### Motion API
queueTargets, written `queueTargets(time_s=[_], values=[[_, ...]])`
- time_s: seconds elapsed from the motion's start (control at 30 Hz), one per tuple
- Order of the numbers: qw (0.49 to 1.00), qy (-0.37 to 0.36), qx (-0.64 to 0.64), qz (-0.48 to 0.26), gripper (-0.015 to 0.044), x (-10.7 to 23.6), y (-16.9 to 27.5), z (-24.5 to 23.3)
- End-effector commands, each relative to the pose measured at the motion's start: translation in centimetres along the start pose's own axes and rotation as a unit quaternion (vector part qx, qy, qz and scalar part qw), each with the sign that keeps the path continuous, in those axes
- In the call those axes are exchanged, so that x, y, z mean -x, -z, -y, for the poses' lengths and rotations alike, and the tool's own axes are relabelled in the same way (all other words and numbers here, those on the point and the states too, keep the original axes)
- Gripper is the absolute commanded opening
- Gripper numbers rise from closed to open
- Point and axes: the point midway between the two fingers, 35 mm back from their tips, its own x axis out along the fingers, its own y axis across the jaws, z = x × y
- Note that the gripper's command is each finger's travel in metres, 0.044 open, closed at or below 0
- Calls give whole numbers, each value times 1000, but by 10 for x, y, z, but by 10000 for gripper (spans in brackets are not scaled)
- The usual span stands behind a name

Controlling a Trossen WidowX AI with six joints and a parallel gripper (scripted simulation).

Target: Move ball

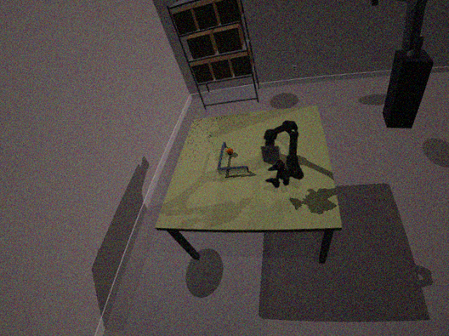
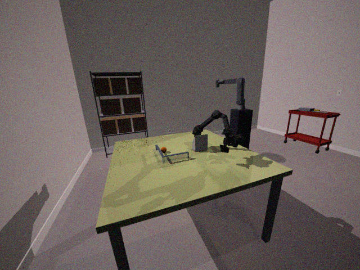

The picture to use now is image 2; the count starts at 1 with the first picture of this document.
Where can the clear l-shaped low wall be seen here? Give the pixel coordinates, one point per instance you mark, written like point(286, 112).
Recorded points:
point(172, 158)

